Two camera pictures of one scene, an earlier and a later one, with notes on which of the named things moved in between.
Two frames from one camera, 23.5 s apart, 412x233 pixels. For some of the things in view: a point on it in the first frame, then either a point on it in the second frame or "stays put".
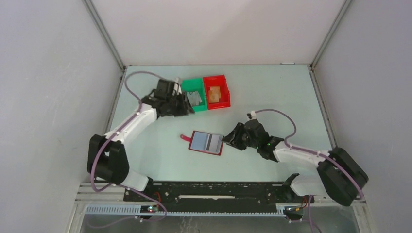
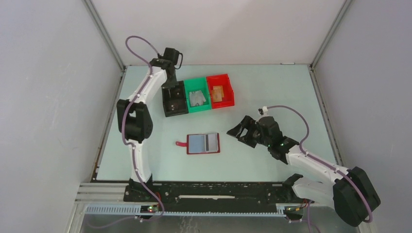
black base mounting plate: x=219 y=193 stays put
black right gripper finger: x=183 y=106 → x=171 y=80
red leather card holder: x=204 y=142 → x=180 y=143
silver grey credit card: x=215 y=143 stays put
